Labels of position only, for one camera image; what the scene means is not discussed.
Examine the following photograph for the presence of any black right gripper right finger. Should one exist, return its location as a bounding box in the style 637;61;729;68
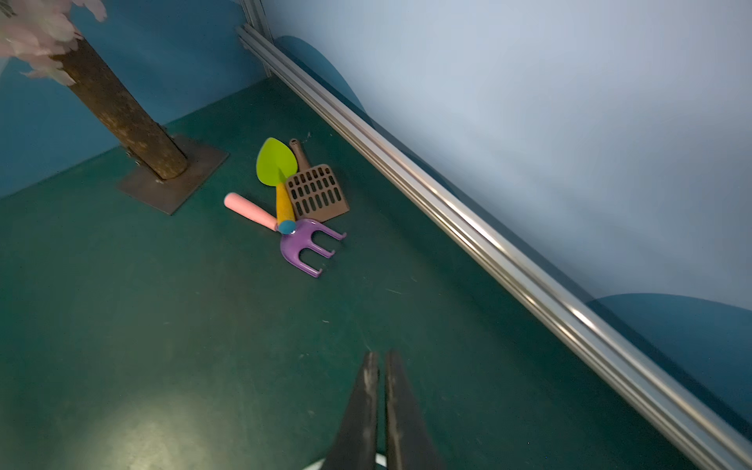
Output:
385;351;446;470

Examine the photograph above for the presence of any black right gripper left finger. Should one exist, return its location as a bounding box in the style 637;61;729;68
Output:
321;352;379;470

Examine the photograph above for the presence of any purple pink toy rake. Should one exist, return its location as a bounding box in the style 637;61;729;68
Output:
223;193;347;278

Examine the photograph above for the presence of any brown slotted toy scoop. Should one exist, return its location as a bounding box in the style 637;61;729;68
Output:
286;139;350;222

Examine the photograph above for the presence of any green yellow toy trowel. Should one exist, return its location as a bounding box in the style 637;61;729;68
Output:
256;137;298;235

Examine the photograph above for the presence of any brown artificial tree trunk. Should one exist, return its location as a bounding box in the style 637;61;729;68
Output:
60;39;187;179

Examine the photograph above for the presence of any pink blossom artificial tree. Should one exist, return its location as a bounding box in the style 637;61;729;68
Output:
1;0;108;86

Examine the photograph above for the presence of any horizontal aluminium frame rail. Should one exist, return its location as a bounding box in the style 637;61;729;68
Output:
237;25;751;469

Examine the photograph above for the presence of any dark metal tree base plate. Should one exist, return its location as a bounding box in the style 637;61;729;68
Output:
117;134;229;215

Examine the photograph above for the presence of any left vertical aluminium post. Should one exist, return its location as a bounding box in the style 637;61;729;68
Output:
239;0;274;44

